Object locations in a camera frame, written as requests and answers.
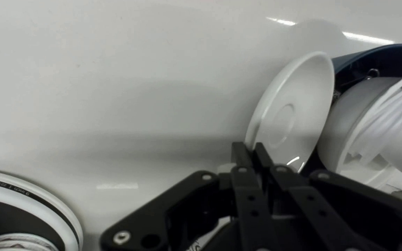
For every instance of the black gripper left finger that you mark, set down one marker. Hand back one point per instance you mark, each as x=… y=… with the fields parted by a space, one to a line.
x=242 y=210

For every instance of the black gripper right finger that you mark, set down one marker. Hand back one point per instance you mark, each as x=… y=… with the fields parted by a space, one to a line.
x=330 y=214

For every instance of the small white plate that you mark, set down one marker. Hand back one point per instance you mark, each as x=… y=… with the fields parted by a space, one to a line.
x=293 y=112

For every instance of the dark blue bowl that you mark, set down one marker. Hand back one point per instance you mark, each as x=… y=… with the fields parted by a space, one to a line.
x=386 y=58

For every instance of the white plastic container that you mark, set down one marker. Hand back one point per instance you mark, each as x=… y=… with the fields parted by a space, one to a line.
x=376 y=135

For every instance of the round white cup tray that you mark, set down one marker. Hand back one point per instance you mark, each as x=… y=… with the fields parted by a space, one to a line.
x=47 y=204

